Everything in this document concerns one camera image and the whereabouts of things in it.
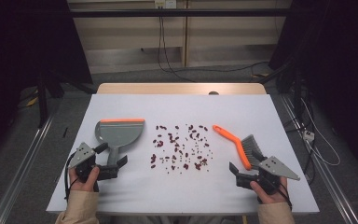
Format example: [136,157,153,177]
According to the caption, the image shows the white cable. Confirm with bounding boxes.
[300,98,341,167]

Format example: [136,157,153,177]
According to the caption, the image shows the left hand-held gripper cable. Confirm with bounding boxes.
[63,151,77,201]

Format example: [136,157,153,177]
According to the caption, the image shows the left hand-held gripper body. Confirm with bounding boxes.
[68,142,119,183]

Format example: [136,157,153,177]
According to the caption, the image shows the red beans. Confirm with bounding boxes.
[149,123,214,174]

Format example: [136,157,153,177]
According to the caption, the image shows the black curtain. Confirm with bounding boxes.
[0,0,93,162]
[268,0,358,175]

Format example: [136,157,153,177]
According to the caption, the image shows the metal floor rail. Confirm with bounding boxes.
[279,93,358,224]
[0,115,56,224]

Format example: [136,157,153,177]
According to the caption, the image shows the person's right hand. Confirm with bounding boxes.
[250,177,289,204]

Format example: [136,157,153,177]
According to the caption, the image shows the black horizontal bar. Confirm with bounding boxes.
[68,8,293,18]

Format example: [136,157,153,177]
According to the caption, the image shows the right hand-held gripper cable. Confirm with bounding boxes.
[276,182,294,210]

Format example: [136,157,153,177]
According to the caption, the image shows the black hanging cable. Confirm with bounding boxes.
[157,17,198,83]

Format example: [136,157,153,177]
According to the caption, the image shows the black metal stand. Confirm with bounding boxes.
[36,70,65,129]

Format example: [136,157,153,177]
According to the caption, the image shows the white wall socket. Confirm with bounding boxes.
[154,0,178,9]

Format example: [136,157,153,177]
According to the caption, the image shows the person's left hand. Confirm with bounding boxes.
[69,166,101,193]

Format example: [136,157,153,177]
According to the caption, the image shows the grey dustpan with orange edge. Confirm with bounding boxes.
[94,118,145,168]

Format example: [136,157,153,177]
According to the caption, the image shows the orange brush with grey bristles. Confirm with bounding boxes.
[212,124,266,171]

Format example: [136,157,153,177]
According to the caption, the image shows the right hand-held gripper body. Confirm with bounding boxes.
[236,156,301,196]

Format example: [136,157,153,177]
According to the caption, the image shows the white power adapter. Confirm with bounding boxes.
[302,130,316,143]

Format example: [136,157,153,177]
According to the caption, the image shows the hand-held gripper cable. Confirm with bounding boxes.
[63,151,77,201]
[276,182,294,210]

